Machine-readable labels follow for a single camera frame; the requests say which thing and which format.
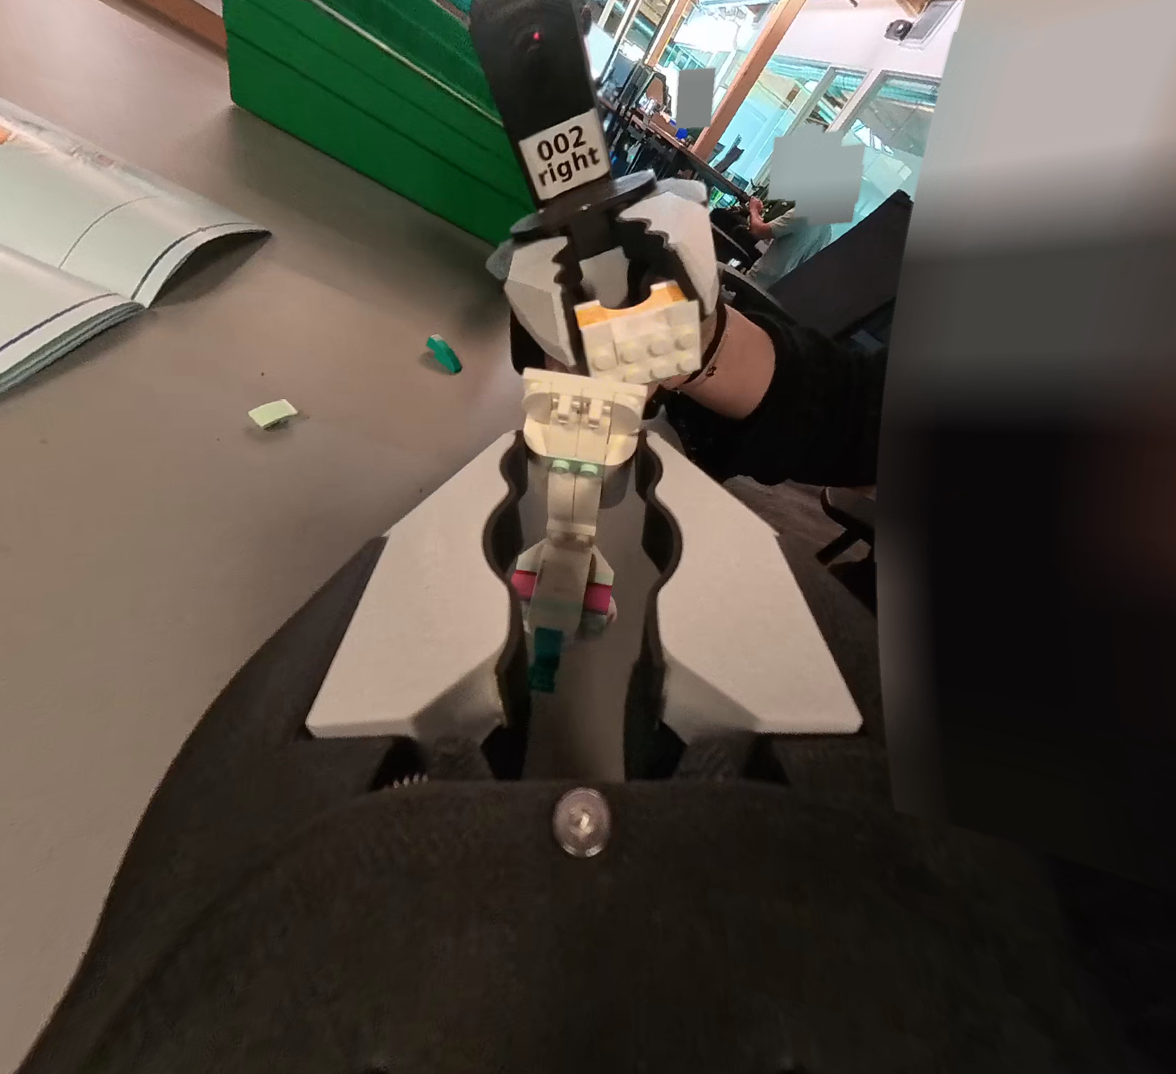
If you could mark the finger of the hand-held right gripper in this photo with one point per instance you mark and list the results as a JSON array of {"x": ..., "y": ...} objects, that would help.
[
  {"x": 689, "y": 238},
  {"x": 532, "y": 293}
]

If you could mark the white orange lego arch piece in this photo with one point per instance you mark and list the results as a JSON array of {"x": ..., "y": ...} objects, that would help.
[{"x": 642, "y": 339}]

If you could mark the wooden post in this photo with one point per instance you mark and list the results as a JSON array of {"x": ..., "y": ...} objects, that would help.
[{"x": 762, "y": 54}]

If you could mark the green plastic bin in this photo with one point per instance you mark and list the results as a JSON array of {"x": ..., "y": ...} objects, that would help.
[{"x": 348, "y": 63}]

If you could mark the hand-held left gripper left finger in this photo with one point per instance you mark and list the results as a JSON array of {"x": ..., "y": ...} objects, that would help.
[{"x": 414, "y": 633}]

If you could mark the white lego unicorn model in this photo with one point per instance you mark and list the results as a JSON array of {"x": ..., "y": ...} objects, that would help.
[{"x": 574, "y": 412}]

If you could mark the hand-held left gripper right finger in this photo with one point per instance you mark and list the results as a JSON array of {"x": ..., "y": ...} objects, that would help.
[{"x": 754, "y": 633}]

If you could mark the black office chair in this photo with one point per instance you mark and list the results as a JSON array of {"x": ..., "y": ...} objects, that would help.
[{"x": 845, "y": 265}]

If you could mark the light green lego piece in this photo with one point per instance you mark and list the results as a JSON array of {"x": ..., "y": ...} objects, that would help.
[{"x": 273, "y": 415}]

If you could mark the open instruction booklet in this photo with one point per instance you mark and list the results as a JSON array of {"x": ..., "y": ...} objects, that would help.
[{"x": 73, "y": 265}]

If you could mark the teal lego piece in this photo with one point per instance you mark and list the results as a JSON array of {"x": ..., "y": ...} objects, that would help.
[{"x": 446, "y": 354}]

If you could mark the person's right forearm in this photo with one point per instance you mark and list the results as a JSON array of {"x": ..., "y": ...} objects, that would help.
[{"x": 808, "y": 394}]

